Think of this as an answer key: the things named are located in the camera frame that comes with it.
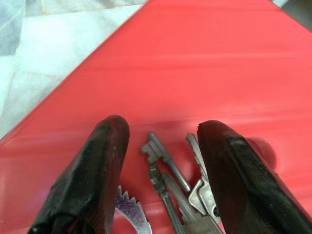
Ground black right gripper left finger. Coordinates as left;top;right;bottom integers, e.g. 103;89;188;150
27;115;130;234

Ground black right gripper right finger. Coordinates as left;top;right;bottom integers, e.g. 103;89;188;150
196;119;312;234

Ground silver key bunch with ring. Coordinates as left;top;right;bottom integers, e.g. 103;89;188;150
140;132;226;234

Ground serrated silver key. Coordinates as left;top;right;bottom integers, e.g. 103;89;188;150
113;185;153;234

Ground red plastic stool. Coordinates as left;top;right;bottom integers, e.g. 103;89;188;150
0;0;312;234

